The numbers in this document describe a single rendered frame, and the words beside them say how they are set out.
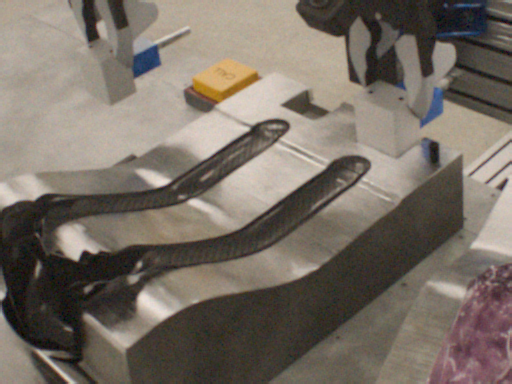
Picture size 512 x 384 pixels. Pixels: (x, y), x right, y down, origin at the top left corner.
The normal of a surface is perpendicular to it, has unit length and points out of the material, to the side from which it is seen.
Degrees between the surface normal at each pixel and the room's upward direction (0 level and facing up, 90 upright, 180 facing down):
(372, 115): 90
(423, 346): 15
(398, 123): 91
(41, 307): 11
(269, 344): 90
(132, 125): 0
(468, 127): 0
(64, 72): 0
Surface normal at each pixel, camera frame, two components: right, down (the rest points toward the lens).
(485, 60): -0.69, 0.47
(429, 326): -0.21, -0.70
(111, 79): 0.69, 0.33
